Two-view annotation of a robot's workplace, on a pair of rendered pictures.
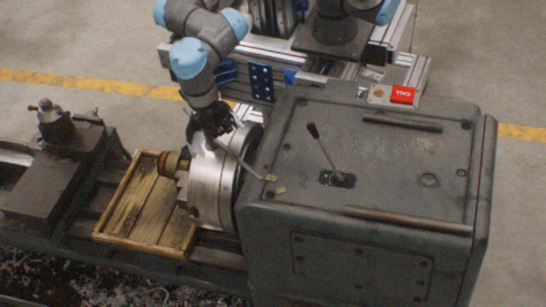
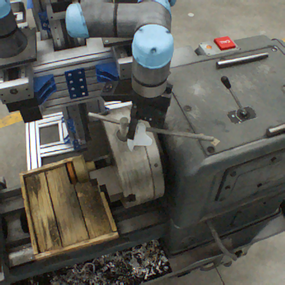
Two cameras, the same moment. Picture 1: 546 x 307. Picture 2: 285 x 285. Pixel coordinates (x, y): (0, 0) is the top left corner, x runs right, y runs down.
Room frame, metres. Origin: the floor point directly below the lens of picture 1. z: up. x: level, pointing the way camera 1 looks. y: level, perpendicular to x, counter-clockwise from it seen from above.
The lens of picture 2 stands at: (0.63, 0.49, 2.03)
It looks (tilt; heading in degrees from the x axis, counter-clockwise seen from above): 55 degrees down; 321
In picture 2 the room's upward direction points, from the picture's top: 2 degrees counter-clockwise
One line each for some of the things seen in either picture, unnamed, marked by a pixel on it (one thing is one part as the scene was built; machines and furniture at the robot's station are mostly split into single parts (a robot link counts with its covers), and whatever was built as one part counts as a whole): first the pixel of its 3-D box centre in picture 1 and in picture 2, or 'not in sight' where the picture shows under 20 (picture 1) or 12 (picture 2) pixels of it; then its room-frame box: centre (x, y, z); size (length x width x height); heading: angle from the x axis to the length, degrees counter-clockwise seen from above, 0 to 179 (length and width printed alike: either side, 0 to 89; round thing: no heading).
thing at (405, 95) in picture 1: (402, 96); (224, 44); (1.20, -0.36, 1.26); 0.06 x 0.06 x 0.02; 69
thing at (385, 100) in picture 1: (393, 102); (218, 51); (1.20, -0.34, 1.23); 0.13 x 0.08 x 0.05; 69
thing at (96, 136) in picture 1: (71, 143); not in sight; (1.43, 0.64, 0.99); 0.20 x 0.10 x 0.05; 69
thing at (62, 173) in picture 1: (58, 165); not in sight; (1.38, 0.69, 0.95); 0.43 x 0.17 x 0.05; 159
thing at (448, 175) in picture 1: (368, 198); (231, 123); (1.02, -0.24, 1.06); 0.59 x 0.48 x 0.39; 69
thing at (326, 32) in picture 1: (334, 18); not in sight; (1.62, -0.24, 1.21); 0.15 x 0.15 x 0.10
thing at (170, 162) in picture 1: (176, 166); (81, 169); (1.20, 0.28, 1.08); 0.09 x 0.09 x 0.09; 69
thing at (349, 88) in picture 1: (340, 92); (182, 56); (1.25, -0.20, 1.24); 0.09 x 0.08 x 0.03; 69
